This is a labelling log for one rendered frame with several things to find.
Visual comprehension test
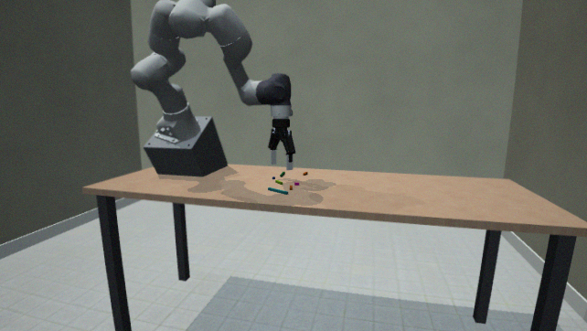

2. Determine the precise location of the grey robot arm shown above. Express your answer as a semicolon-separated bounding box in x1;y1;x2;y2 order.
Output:
131;0;293;144

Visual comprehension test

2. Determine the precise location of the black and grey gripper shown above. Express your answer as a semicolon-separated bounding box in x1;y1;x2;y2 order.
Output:
268;119;295;170

